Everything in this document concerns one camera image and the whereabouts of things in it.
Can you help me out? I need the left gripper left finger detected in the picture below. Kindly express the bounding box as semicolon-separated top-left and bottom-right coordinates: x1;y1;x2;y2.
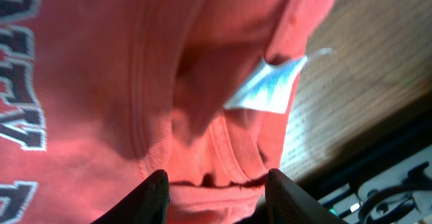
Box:
92;169;170;224

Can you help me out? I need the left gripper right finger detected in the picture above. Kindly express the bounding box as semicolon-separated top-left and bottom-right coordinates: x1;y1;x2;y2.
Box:
265;169;346;224

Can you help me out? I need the red t-shirt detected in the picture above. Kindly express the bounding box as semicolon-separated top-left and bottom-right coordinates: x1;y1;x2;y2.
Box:
1;0;335;223

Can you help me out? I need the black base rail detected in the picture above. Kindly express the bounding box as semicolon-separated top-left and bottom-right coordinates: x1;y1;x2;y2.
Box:
301;114;431;223

